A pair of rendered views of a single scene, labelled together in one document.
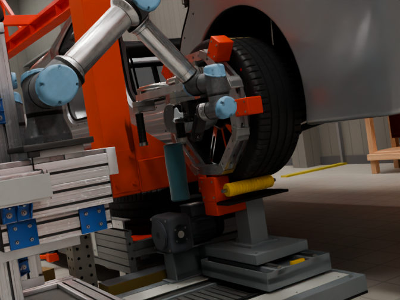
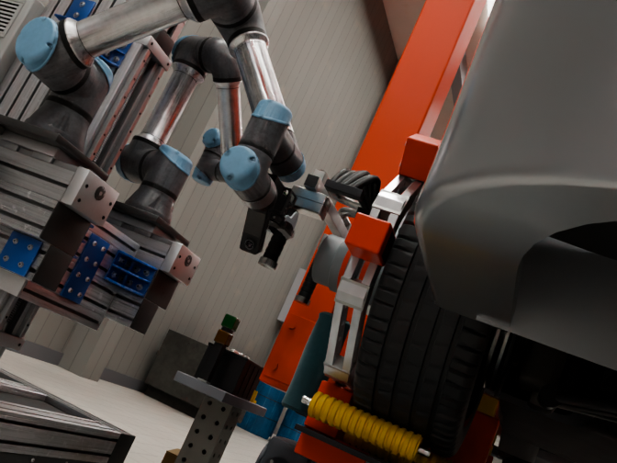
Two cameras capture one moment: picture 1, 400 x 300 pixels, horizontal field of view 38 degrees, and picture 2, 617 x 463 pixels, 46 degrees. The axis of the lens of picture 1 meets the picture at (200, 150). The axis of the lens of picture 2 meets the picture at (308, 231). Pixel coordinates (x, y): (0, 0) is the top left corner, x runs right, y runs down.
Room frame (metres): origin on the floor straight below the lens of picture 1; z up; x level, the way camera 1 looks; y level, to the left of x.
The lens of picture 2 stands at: (1.35, -1.27, 0.48)
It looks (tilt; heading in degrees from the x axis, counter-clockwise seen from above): 13 degrees up; 53
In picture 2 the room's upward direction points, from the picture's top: 24 degrees clockwise
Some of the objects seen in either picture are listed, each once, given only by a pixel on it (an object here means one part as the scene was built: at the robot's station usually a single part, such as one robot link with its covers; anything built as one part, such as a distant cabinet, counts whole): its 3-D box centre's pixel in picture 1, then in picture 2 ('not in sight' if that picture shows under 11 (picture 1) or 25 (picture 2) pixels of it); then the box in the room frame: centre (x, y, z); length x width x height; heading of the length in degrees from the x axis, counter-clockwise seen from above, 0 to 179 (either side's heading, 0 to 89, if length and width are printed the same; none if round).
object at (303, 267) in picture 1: (263, 263); not in sight; (2.62, -0.21, 0.13); 0.50 x 0.36 x 0.10; 32
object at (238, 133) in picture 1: (204, 113); (387, 281); (2.57, -0.04, 0.85); 0.54 x 0.07 x 0.54; 32
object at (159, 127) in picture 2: not in sight; (169, 107); (2.26, 0.86, 1.19); 0.15 x 0.12 x 0.55; 106
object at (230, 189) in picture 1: (249, 185); (364, 425); (2.52, -0.19, 0.51); 0.29 x 0.06 x 0.06; 122
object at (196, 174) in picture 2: not in sight; (210, 169); (2.52, 0.92, 1.12); 0.11 x 0.08 x 0.11; 106
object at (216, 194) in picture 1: (222, 193); (343, 431); (2.59, -0.08, 0.48); 0.16 x 0.12 x 0.17; 122
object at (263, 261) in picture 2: (179, 122); (280, 236); (2.30, 0.06, 0.83); 0.04 x 0.04 x 0.16
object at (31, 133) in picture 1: (46, 127); (61, 125); (1.87, 0.48, 0.87); 0.15 x 0.15 x 0.10
